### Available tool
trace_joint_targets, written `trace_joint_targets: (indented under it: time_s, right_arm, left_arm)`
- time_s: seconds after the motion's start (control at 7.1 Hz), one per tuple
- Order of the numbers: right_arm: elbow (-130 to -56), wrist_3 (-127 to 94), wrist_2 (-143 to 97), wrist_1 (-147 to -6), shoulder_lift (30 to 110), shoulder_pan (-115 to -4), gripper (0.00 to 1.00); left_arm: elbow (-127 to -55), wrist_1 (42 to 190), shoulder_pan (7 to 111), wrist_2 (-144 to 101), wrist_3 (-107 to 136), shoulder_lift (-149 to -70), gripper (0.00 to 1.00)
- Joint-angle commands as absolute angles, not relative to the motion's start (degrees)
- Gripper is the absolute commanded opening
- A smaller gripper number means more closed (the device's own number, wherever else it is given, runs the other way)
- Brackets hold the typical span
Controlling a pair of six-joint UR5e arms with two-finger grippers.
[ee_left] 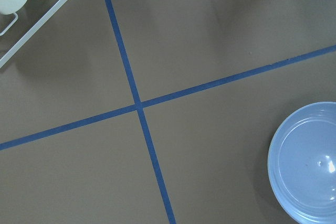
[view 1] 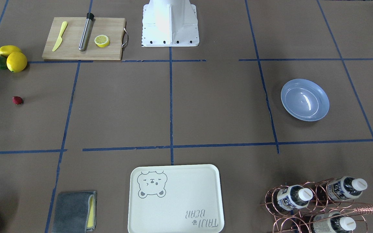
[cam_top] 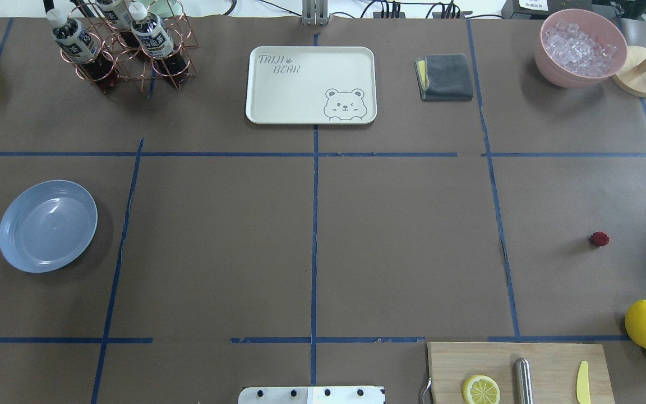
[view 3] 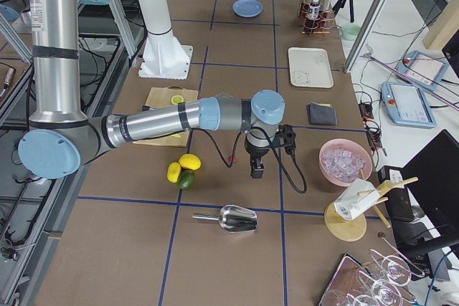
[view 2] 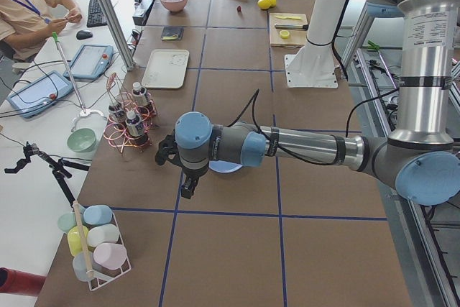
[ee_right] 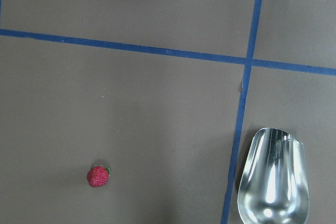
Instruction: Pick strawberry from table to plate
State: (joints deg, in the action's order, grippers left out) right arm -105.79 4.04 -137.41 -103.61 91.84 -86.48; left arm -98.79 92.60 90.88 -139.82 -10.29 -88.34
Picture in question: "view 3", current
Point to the blue plate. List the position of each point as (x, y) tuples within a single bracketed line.
[(247, 8)]

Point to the aluminium frame post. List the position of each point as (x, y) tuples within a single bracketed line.
[(366, 29)]

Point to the lemon half slice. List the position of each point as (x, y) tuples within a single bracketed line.
[(177, 99)]

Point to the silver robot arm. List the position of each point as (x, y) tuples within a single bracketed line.
[(62, 137)]

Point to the blue teach pendant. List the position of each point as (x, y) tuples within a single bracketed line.
[(423, 68), (407, 105)]

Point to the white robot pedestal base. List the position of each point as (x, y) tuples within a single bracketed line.
[(163, 56)]

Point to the grey folded cloth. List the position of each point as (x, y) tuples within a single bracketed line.
[(319, 114)]

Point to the white carton on stand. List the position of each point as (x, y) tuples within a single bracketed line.
[(356, 199)]

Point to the yellow lemon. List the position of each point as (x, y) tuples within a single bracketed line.
[(173, 172), (190, 161)]

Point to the pink bowl of ice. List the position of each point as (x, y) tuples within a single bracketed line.
[(342, 161)]

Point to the metal ice scoop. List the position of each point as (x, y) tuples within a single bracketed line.
[(233, 218)]

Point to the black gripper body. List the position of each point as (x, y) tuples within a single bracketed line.
[(255, 153)]

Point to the copper wire bottle rack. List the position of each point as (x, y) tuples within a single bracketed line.
[(318, 29)]

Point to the cream bear tray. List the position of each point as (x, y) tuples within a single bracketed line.
[(309, 67)]

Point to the wooden cup stand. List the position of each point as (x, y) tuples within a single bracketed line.
[(351, 231)]

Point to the dark drink bottle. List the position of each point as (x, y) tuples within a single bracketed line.
[(306, 5), (313, 14), (324, 10)]

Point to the green lime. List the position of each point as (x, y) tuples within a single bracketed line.
[(186, 179)]

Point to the clear wine glasses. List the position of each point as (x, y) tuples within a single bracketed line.
[(383, 280)]

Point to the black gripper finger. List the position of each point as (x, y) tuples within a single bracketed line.
[(257, 169)]

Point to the black monitor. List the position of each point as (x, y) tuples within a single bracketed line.
[(436, 191)]

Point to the wooden cutting board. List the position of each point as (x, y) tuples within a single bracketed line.
[(161, 97)]

